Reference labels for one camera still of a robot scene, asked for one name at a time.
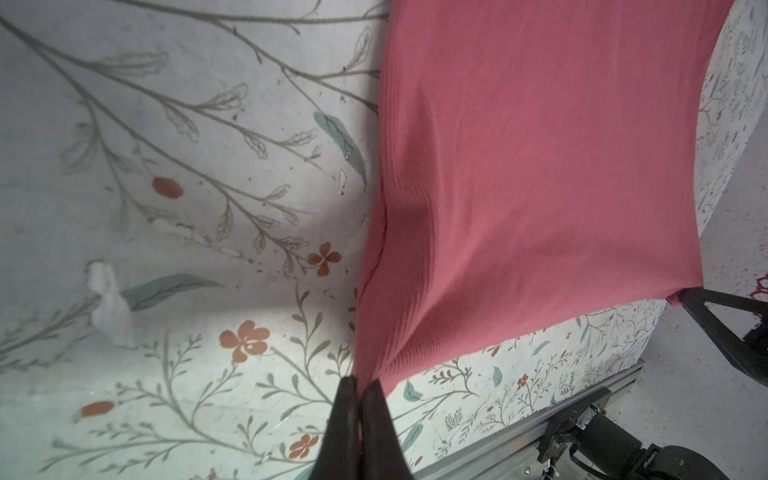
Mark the aluminium mounting rail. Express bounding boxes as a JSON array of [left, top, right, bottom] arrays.
[[414, 360, 644, 479]]

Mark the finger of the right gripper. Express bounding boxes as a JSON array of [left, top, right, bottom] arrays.
[[677, 288, 767, 386]]

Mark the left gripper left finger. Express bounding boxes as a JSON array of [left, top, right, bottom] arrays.
[[309, 376, 361, 480]]

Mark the floral table mat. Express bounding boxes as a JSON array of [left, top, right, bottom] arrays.
[[1, 1, 767, 479]]

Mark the pink tank top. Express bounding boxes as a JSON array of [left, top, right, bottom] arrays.
[[354, 1, 731, 391]]

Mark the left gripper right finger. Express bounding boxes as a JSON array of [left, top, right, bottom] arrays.
[[358, 380, 414, 480]]

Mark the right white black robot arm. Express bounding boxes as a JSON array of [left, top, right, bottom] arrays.
[[537, 288, 767, 479]]

